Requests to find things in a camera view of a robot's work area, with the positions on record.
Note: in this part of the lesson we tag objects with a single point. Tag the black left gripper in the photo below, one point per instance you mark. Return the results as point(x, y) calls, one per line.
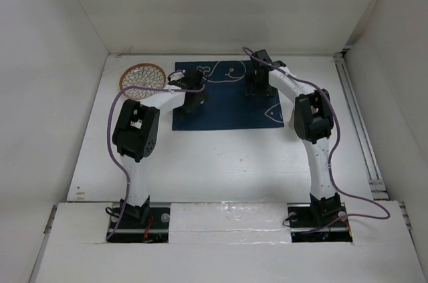
point(200, 98)

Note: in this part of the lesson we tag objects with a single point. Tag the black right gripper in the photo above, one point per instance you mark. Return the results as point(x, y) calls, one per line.
point(251, 77)

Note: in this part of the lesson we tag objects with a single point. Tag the dark blue printed cloth napkin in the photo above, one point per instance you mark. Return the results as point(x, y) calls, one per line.
point(227, 107)

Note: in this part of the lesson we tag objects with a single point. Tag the floral plate with orange rim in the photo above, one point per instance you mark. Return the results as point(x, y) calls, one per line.
point(146, 75)

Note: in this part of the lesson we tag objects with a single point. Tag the beige paper cup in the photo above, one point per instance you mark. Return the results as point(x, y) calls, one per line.
point(291, 122)

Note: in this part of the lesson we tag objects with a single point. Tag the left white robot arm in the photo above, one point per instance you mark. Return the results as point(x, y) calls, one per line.
point(136, 130)

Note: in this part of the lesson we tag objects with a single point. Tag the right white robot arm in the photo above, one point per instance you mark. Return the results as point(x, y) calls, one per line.
point(313, 121)

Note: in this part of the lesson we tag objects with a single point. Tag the aluminium rail at right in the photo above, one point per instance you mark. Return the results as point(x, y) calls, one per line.
point(375, 180)

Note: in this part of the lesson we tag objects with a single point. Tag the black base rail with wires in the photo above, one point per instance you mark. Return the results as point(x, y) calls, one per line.
point(224, 223)

